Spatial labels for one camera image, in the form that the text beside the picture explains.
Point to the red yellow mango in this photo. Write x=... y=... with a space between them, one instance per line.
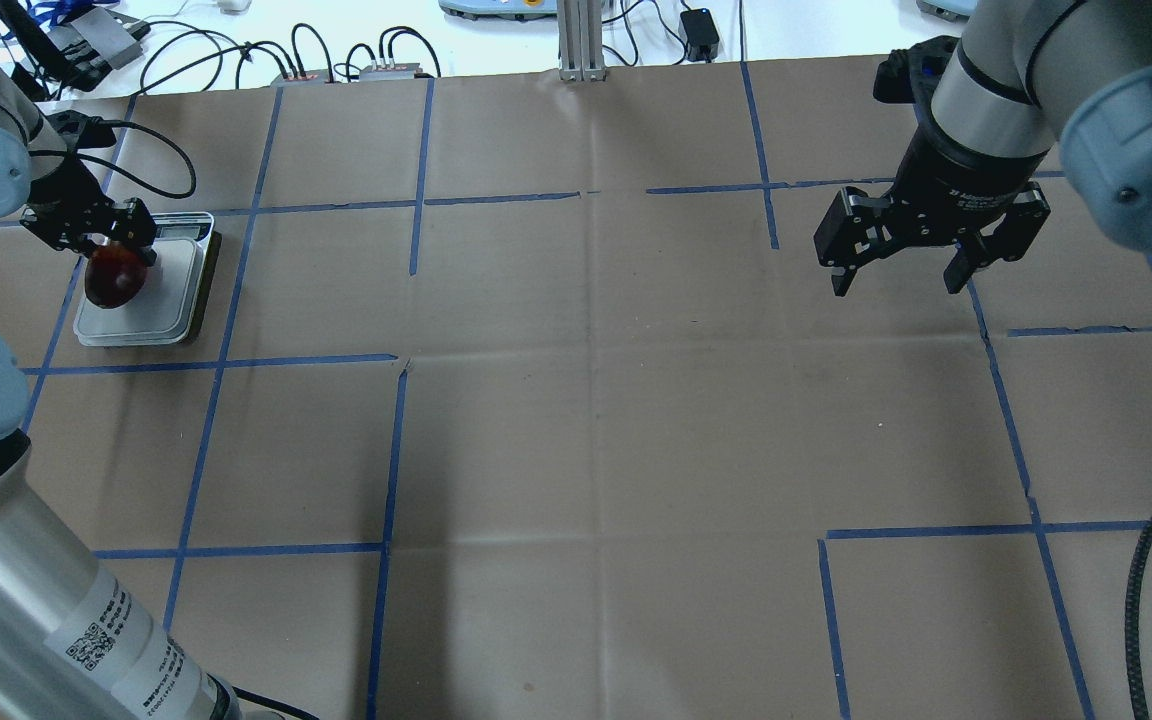
x=114 y=275

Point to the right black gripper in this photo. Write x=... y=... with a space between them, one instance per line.
x=963 y=172

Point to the red usb hub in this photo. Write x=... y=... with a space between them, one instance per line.
x=310 y=77

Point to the black power adapter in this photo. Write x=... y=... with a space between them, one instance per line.
x=700 y=35

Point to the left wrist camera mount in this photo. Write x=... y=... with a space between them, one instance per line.
x=82 y=131

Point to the grey usb hub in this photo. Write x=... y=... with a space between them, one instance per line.
x=391 y=72

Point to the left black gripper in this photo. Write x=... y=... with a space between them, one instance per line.
x=75 y=189

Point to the silver digital kitchen scale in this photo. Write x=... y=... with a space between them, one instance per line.
x=169 y=308

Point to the brown paper table cover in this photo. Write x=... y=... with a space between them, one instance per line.
x=518 y=399

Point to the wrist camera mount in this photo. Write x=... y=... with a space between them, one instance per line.
x=82 y=131
x=910 y=76

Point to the aluminium profile post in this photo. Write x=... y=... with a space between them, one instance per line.
x=580 y=38

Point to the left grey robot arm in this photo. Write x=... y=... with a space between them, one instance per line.
x=74 y=641

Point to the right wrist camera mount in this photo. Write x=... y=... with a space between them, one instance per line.
x=910 y=76

